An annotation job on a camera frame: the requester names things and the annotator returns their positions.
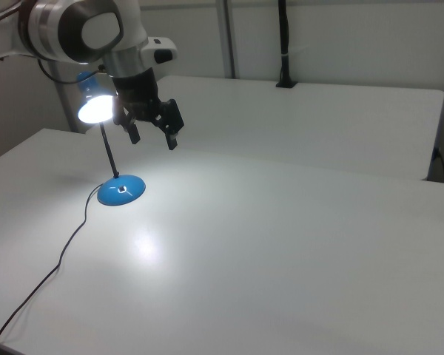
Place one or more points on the blue desk lamp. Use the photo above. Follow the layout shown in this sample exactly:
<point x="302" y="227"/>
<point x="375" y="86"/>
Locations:
<point x="122" y="194"/>

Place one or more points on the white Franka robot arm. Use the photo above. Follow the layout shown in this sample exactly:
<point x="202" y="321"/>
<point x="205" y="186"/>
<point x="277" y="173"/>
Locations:
<point x="96" y="29"/>

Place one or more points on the black clamped mounting pole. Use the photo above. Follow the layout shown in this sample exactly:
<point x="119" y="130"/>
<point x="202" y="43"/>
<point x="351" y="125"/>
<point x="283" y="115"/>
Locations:
<point x="284" y="37"/>

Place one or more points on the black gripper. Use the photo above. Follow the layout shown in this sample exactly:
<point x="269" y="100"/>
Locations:
<point x="137" y="94"/>

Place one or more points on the grey partition post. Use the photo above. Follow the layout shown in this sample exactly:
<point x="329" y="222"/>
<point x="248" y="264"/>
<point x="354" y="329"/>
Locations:
<point x="227" y="37"/>

